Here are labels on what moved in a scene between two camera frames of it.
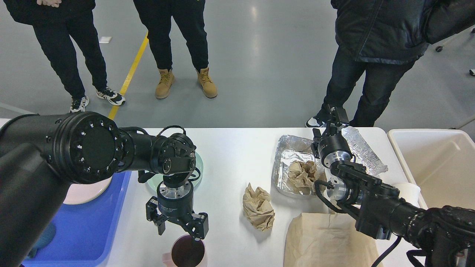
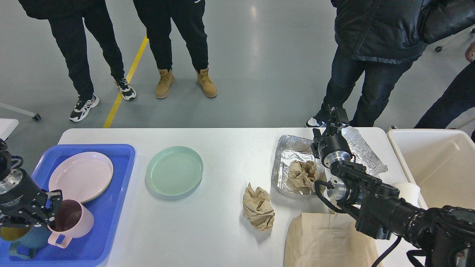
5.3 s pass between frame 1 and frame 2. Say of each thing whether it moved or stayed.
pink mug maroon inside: moved
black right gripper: stayed
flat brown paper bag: stayed
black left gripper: moved
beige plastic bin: stayed
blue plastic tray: stayed
